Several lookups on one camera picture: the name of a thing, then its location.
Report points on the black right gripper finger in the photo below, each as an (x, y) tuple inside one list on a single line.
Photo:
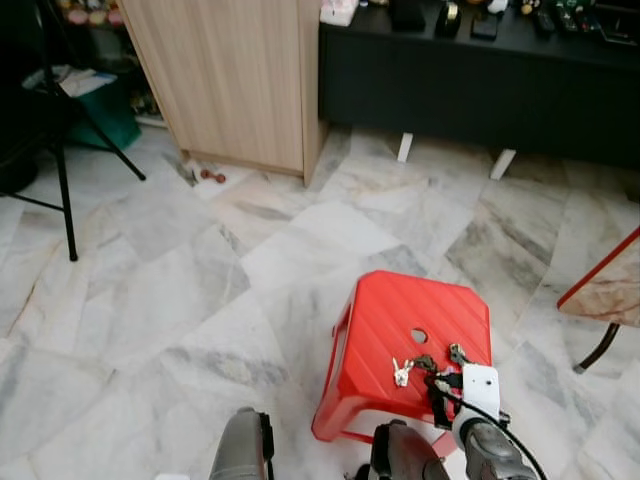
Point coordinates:
[(447, 380), (438, 408)]

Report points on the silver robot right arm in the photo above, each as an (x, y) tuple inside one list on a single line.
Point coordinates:
[(490, 455)]

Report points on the dark brass key bunch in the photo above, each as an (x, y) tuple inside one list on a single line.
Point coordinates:
[(425, 362)]

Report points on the small silver key bunch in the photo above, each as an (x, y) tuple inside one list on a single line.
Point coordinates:
[(402, 373)]

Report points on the red plastic stool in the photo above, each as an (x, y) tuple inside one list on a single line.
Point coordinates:
[(400, 310)]

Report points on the marble pattern table red rim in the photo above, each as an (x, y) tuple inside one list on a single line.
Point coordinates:
[(612, 290)]

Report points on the white sideboard foot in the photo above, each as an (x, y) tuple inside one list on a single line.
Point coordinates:
[(502, 165), (404, 148)]

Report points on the black low sideboard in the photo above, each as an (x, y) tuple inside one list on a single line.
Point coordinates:
[(480, 95)]

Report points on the small red floor object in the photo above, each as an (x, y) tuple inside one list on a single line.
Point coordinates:
[(212, 176)]

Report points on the small black case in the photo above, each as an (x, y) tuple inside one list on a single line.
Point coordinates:
[(485, 27)]

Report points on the black tape dispenser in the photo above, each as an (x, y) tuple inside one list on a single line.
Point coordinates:
[(449, 22)]

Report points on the black box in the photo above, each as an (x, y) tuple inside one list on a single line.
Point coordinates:
[(407, 15)]

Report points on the light wooden cabinet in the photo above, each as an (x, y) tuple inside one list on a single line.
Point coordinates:
[(230, 80)]

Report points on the white and pink box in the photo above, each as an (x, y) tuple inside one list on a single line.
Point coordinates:
[(338, 12)]

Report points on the black tripod stand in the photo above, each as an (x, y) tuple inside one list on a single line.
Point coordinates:
[(66, 200)]

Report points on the green bin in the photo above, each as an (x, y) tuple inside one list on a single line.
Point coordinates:
[(115, 120)]

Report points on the white paper sheet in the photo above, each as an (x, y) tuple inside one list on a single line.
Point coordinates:
[(85, 80)]

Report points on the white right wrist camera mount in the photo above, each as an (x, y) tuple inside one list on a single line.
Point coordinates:
[(481, 390)]

